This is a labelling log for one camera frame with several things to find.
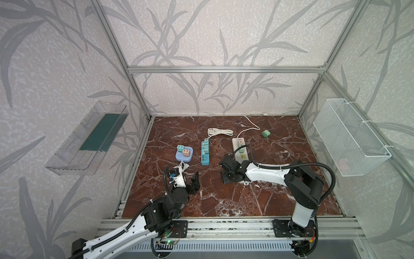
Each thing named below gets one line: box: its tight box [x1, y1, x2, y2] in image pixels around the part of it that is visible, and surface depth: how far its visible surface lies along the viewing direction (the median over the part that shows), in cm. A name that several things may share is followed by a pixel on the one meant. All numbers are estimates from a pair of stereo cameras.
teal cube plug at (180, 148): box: [176, 144, 185, 153], surface depth 97 cm
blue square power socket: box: [175, 145, 194, 163], surface depth 98 cm
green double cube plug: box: [261, 129, 272, 139], surface depth 110 cm
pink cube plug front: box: [182, 148, 191, 158], surface depth 96 cm
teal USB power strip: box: [201, 138, 210, 166], surface depth 98 cm
